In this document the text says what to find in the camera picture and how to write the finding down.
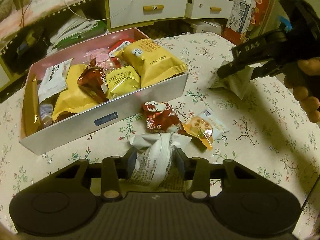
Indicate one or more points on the white printed snack packet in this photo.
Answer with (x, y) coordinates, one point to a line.
(154, 158)

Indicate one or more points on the clear white snack packet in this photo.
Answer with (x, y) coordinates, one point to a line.
(102, 58)

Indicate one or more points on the white black text packet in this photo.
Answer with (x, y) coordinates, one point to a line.
(54, 80)

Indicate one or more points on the red white snack packet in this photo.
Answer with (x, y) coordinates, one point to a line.
(119, 45)

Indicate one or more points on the black storage bin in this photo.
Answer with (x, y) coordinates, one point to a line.
(30, 45)

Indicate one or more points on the white drawer right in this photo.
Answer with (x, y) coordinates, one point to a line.
(208, 9)

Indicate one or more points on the right hand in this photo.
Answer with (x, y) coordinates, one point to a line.
(307, 101)

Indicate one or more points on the yellow waffle sandwich packet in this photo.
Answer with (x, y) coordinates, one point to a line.
(152, 62)

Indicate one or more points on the red black snack packet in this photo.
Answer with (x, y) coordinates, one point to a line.
(93, 82)

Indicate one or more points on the white drawer middle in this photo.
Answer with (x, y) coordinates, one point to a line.
(126, 12)

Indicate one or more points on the small yellow snack packet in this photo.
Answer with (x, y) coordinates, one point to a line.
(122, 81)

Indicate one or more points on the green white bag stack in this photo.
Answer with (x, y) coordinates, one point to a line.
(75, 30)

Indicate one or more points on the white triangular snack packet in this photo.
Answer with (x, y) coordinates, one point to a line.
(239, 83)

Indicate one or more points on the milk carton box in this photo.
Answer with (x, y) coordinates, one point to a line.
(239, 21)

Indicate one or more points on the red floral snack packet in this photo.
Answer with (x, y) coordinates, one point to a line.
(160, 117)

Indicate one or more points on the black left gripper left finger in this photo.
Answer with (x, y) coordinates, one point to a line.
(113, 169)

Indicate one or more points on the pink grey snack box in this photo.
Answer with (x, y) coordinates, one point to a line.
(54, 134)

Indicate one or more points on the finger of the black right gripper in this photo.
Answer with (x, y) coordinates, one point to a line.
(230, 68)
(270, 68)

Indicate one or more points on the white drawer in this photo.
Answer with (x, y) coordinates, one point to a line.
(208, 9)
(126, 12)

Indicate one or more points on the floral tablecloth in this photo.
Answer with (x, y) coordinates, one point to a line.
(268, 132)

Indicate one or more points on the large yellow snack packet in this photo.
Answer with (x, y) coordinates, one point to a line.
(73, 100)

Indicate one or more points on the gold foil packet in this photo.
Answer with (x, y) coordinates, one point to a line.
(31, 111)

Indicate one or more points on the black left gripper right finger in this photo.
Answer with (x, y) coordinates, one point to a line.
(195, 169)

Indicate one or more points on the orange lotus root packet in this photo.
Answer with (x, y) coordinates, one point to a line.
(206, 127)

